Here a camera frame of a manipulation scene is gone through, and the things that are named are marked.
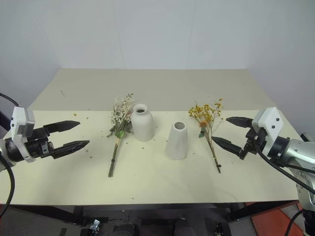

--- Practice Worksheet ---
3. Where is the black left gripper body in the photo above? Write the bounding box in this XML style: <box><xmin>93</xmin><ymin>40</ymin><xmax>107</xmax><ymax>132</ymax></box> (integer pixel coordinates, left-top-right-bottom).
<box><xmin>24</xmin><ymin>126</ymin><xmax>56</xmax><ymax>159</ymax></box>

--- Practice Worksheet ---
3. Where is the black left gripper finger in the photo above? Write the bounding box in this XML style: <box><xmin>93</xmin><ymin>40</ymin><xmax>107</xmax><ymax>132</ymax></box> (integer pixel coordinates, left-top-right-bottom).
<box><xmin>52</xmin><ymin>140</ymin><xmax>90</xmax><ymax>160</ymax></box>
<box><xmin>43</xmin><ymin>120</ymin><xmax>81</xmax><ymax>135</ymax></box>

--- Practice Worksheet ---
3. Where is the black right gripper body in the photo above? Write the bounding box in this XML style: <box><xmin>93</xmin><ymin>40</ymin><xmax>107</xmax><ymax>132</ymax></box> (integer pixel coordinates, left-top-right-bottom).
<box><xmin>238</xmin><ymin>126</ymin><xmax>268</xmax><ymax>160</ymax></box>

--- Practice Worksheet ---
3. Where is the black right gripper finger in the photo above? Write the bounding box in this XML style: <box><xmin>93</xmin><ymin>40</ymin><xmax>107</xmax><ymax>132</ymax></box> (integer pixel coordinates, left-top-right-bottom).
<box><xmin>211</xmin><ymin>136</ymin><xmax>243</xmax><ymax>156</ymax></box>
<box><xmin>225</xmin><ymin>116</ymin><xmax>254</xmax><ymax>128</ymax></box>

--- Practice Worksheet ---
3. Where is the white cone-shaped ceramic vase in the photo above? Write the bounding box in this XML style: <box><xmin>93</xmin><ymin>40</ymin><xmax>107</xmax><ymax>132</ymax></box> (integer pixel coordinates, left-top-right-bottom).
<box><xmin>164</xmin><ymin>121</ymin><xmax>189</xmax><ymax>161</ymax></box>

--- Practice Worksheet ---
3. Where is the white bottle-shaped ceramic vase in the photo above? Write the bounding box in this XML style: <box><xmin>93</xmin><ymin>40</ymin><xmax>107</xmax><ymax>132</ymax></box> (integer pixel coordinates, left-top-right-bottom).
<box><xmin>130</xmin><ymin>103</ymin><xmax>156</xmax><ymax>143</ymax></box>

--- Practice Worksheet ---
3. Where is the yellow dried flower bouquet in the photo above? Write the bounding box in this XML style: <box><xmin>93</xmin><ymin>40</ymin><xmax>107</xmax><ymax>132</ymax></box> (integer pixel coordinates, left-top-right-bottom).
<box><xmin>188</xmin><ymin>98</ymin><xmax>225</xmax><ymax>175</ymax></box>

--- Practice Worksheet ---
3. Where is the white and pink dried bouquet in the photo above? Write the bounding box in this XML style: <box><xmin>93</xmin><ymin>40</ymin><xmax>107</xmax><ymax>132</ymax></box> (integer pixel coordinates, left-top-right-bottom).
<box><xmin>106</xmin><ymin>92</ymin><xmax>136</xmax><ymax>178</ymax></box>

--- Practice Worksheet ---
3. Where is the small metal clamp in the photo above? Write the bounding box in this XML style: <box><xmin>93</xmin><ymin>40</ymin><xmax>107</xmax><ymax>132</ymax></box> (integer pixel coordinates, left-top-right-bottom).
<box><xmin>89</xmin><ymin>219</ymin><xmax>101</xmax><ymax>232</ymax></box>

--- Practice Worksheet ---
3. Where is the red floor mat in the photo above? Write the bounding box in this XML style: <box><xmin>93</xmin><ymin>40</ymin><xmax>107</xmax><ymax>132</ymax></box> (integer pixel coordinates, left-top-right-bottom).
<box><xmin>250</xmin><ymin>204</ymin><xmax>309</xmax><ymax>236</ymax></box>

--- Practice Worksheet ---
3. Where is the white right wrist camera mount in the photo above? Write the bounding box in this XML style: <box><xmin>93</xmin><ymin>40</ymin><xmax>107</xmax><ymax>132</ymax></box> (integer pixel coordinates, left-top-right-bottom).
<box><xmin>251</xmin><ymin>106</ymin><xmax>284</xmax><ymax>146</ymax></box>

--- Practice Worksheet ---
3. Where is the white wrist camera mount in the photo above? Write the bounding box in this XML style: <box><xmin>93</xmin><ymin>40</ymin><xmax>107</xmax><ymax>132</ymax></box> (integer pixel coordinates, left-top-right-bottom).
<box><xmin>10</xmin><ymin>106</ymin><xmax>36</xmax><ymax>163</ymax></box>
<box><xmin>251</xmin><ymin>106</ymin><xmax>284</xmax><ymax>146</ymax></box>

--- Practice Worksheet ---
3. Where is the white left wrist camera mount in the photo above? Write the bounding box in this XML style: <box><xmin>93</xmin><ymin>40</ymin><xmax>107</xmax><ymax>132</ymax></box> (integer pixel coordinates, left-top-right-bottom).
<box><xmin>10</xmin><ymin>106</ymin><xmax>36</xmax><ymax>163</ymax></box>

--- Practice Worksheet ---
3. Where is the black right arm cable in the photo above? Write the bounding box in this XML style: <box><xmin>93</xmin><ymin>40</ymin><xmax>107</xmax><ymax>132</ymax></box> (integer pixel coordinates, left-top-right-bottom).
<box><xmin>254</xmin><ymin>144</ymin><xmax>315</xmax><ymax>194</ymax></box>

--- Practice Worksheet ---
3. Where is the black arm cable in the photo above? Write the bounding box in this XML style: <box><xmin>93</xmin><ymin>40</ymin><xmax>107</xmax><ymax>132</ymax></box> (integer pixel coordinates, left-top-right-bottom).
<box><xmin>254</xmin><ymin>144</ymin><xmax>315</xmax><ymax>194</ymax></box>
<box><xmin>0</xmin><ymin>92</ymin><xmax>18</xmax><ymax>206</ymax></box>

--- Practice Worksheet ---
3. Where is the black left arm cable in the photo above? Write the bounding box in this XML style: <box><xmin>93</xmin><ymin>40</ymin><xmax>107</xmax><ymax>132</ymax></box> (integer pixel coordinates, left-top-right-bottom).
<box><xmin>0</xmin><ymin>92</ymin><xmax>18</xmax><ymax>206</ymax></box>

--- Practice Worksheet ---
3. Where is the black table frame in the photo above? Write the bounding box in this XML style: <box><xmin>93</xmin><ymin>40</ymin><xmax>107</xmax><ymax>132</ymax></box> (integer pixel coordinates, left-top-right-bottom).
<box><xmin>0</xmin><ymin>201</ymin><xmax>300</xmax><ymax>226</ymax></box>

